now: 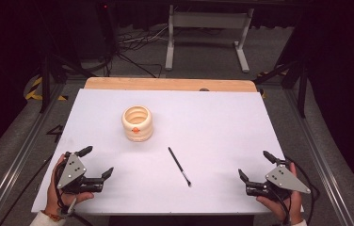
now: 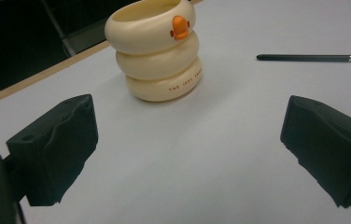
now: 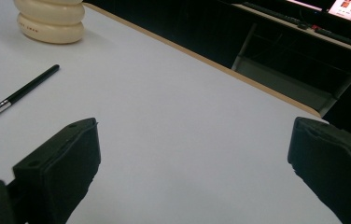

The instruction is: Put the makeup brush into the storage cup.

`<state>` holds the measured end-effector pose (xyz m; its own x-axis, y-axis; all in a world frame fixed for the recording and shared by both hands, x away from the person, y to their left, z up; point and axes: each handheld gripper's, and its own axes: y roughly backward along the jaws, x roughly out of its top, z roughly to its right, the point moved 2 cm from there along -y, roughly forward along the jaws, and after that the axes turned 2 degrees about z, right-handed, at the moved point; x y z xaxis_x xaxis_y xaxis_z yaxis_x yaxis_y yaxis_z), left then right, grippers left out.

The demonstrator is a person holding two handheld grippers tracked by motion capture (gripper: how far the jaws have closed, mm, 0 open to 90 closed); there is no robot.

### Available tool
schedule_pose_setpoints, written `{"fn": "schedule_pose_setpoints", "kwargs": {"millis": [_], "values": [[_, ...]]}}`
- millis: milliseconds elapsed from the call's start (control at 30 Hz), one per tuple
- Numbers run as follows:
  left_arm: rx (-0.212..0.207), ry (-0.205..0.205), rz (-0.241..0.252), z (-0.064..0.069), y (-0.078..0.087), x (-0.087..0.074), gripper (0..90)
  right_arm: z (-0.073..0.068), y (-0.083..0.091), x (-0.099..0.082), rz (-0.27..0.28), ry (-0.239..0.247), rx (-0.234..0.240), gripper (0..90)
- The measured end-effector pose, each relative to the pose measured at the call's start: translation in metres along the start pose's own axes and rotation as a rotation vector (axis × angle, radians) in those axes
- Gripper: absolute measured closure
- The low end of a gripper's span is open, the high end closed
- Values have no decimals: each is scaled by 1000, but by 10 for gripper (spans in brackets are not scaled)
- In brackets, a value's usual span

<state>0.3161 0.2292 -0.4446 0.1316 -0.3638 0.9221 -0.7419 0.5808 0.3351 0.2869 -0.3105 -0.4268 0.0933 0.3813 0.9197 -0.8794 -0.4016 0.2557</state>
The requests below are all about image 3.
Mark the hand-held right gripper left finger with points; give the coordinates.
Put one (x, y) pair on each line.
(61, 168)

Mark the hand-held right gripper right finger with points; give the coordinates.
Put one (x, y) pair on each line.
(332, 161)

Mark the black pen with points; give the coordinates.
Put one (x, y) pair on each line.
(18, 93)

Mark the cream ribbed holder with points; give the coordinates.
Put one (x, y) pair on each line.
(50, 20)

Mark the monitor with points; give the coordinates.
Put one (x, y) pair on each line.
(348, 9)

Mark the black keyboard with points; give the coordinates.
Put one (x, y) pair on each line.
(276, 14)

